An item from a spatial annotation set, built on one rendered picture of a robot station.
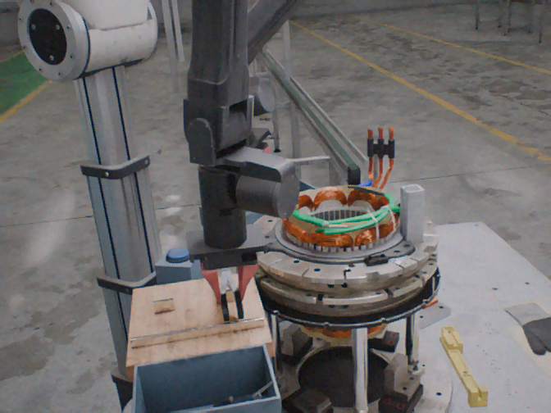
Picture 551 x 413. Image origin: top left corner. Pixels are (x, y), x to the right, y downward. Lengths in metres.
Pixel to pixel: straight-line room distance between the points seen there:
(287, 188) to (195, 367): 0.26
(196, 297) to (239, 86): 0.35
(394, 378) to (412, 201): 0.31
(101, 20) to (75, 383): 1.81
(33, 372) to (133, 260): 1.57
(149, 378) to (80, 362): 1.96
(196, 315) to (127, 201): 0.42
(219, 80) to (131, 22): 0.50
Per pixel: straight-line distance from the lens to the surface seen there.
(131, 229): 1.24
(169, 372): 0.79
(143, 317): 0.88
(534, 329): 1.33
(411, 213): 0.94
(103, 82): 1.17
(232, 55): 0.68
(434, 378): 1.16
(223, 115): 0.68
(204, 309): 0.87
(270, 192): 0.68
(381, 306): 0.92
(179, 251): 1.10
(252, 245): 0.77
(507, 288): 1.50
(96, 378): 2.63
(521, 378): 1.22
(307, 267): 0.89
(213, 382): 0.81
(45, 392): 2.64
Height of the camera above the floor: 1.52
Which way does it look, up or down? 22 degrees down
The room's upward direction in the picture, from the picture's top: 4 degrees counter-clockwise
